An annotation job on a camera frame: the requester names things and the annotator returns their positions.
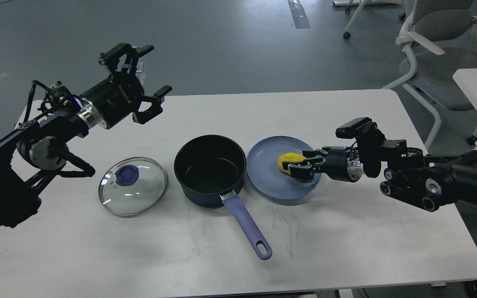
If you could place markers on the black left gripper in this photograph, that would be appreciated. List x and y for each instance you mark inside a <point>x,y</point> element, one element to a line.
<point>121,93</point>

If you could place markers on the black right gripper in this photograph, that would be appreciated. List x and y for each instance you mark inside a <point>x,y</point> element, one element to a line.
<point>340,163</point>

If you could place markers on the yellow potato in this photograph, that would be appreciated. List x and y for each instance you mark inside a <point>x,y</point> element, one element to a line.
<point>289,157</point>

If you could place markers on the glass pot lid blue knob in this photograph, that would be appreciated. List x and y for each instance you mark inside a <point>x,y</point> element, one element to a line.
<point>132,186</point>

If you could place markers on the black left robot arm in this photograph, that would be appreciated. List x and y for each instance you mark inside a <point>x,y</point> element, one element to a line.
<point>36,152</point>

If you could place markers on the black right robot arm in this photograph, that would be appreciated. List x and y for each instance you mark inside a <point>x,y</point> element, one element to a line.
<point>421,180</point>

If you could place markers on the blue round plate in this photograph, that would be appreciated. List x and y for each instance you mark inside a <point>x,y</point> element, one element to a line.
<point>263,171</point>

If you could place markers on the dark blue saucepan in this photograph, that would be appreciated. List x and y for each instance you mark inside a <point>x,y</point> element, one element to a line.
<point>211,171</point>

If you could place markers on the white grey office chair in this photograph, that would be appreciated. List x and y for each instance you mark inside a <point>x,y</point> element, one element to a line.
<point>427,72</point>

